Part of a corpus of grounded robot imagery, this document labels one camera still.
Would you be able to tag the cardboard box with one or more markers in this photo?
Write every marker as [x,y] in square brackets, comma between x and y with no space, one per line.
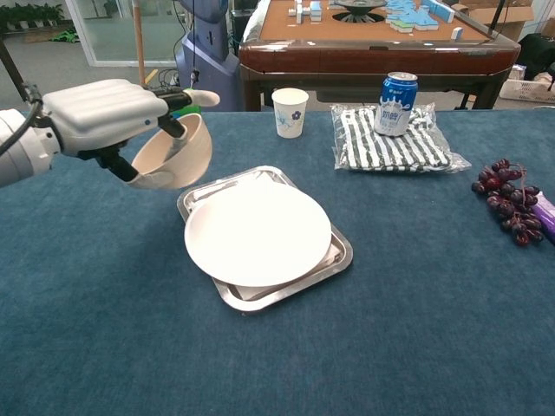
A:
[498,15]

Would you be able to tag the purple robot base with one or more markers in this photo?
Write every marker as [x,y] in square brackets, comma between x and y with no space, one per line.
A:
[208,56]

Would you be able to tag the striped cloth in plastic bag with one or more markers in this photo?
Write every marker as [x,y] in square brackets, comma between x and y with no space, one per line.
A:
[390,151]

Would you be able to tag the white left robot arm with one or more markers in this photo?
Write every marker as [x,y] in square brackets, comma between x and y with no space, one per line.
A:
[21,147]

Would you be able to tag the cream white bowl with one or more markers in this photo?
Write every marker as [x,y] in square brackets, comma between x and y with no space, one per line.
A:
[191,151]

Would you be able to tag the dark purple grape bunch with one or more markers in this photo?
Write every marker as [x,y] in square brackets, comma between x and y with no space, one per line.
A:
[509,199]

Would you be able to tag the purple wrapped package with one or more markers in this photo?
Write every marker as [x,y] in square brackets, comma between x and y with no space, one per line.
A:
[545,215]

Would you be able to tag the white paper cup with flower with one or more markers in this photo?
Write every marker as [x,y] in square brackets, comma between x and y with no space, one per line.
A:
[290,113]

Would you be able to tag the brown mahjong table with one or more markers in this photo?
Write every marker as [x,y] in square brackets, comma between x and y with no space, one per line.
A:
[368,56]

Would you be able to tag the dark table leg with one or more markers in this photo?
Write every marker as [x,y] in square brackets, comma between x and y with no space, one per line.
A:
[12,69]

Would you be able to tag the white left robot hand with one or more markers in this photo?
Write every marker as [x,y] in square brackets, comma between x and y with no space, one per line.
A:
[99,115]

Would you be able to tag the white round plate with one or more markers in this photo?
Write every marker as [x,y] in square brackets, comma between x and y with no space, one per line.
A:
[256,234]

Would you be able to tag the blue milk drink can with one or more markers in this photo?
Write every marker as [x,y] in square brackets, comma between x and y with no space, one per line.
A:
[395,106]

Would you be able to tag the potted green plants row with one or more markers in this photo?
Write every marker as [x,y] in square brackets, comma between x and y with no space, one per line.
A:
[30,15]

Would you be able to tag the stainless steel tray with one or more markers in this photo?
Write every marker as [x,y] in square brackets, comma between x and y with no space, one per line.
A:
[277,299]

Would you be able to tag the white plastic basket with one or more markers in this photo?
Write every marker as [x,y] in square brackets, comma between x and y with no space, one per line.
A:
[526,90]

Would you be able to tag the wooden pole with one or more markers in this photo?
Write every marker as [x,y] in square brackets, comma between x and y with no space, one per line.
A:
[139,43]

